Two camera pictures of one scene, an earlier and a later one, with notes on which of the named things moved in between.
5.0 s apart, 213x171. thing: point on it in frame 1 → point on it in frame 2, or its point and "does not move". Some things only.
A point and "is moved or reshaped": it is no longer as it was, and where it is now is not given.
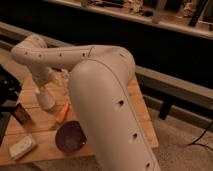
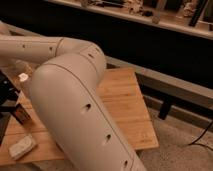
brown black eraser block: [21, 114] does not move
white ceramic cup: [45, 99] is moved or reshaped
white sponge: [22, 148] does not move
